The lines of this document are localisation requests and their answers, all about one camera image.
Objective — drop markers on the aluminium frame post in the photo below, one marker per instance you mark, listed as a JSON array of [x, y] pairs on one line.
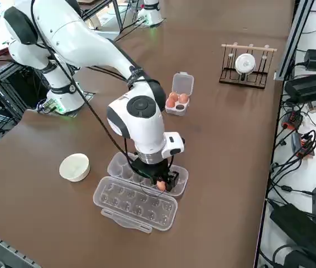
[[294, 36]]

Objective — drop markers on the aluminium table edge rail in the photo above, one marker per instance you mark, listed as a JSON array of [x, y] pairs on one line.
[[4, 244]]

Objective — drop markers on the white round paper bowl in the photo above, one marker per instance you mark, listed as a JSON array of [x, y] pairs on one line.
[[74, 167]]

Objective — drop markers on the clear four-slot egg tray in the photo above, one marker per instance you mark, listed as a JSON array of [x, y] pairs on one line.
[[183, 83]]

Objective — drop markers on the transparent twelve-slot egg tray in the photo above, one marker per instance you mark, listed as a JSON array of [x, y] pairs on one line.
[[135, 206]]

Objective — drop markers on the orange black connector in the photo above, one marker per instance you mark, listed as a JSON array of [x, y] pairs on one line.
[[293, 120]]

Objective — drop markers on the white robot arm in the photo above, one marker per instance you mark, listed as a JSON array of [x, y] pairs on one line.
[[144, 125], [151, 11]]

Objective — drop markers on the long black power brick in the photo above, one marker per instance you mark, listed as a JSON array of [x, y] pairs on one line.
[[311, 86]]

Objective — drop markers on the reddish brown egg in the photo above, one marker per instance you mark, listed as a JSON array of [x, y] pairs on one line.
[[170, 102]]

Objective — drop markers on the large black power brick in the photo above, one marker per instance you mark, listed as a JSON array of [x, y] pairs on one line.
[[300, 231]]

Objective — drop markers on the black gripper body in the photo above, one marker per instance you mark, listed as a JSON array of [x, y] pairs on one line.
[[151, 167]]

